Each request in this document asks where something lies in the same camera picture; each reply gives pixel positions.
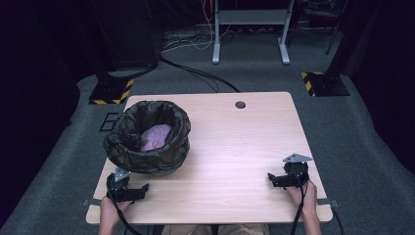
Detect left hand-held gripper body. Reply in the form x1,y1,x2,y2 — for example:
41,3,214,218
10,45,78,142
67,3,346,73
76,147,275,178
106,167,137,203

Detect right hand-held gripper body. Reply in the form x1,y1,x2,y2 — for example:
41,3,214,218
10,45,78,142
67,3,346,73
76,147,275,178
281,153,314,189

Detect person's left hand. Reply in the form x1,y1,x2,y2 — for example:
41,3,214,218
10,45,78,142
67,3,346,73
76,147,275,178
99,195,134,227

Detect person's right hand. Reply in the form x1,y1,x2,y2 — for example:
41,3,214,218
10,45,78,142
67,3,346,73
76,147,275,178
285,179,318,219

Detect trash bin with black bag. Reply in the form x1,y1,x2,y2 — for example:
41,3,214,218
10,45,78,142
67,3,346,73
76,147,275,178
103,100,193,175

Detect crumpled purple plastic wrapper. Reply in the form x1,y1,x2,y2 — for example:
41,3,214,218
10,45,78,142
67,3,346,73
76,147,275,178
140,123,172,153

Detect black stand with striped base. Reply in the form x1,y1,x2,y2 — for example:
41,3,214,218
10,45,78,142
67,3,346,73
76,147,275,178
300,0,360,98
87,70,136,106

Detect black cabinet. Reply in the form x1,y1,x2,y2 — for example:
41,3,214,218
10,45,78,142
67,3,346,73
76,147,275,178
87,0,161,71

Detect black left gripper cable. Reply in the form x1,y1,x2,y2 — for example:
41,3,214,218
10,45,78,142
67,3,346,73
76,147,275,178
109,191,143,235

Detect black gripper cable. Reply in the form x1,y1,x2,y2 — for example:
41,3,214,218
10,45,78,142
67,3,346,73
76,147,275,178
289,169,309,235
109,191,143,235

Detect grey table edge bracket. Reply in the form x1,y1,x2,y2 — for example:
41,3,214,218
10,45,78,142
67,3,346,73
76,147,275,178
316,197,340,209
82,198,103,208

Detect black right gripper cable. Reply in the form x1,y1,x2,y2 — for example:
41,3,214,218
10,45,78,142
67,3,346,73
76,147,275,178
289,169,309,235

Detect black cable beside table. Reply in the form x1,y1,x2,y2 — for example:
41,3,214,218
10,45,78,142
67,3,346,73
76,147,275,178
330,206,346,235

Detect thick black floor cable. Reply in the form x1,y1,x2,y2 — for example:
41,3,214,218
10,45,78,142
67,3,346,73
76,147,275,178
107,54,242,94

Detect bundle of floor cables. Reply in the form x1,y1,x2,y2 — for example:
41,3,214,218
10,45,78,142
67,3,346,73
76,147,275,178
161,26,236,54

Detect white metal desk frame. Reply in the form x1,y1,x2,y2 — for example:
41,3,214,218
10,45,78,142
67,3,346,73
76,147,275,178
211,0,297,66

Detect hanging orange and white cables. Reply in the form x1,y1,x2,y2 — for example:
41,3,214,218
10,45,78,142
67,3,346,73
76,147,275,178
199,0,216,37

